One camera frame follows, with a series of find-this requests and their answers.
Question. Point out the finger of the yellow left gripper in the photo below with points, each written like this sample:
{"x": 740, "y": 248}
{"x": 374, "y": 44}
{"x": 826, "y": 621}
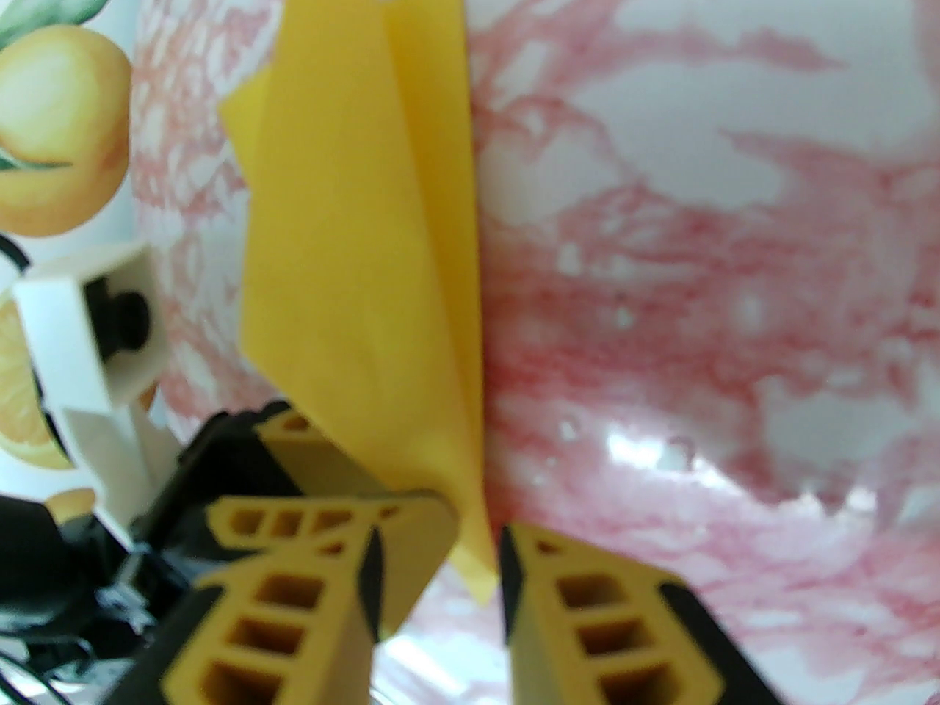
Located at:
{"x": 418, "y": 540}
{"x": 308, "y": 460}

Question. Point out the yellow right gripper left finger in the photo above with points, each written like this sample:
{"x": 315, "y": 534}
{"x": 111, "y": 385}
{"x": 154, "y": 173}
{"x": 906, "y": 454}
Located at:
{"x": 279, "y": 636}

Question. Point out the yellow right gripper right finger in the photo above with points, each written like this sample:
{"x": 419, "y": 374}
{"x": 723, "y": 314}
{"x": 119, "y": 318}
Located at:
{"x": 609, "y": 643}

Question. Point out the yellow paper sheet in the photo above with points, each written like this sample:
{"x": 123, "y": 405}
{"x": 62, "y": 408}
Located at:
{"x": 330, "y": 247}

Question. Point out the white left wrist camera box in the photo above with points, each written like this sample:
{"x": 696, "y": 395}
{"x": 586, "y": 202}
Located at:
{"x": 59, "y": 320}

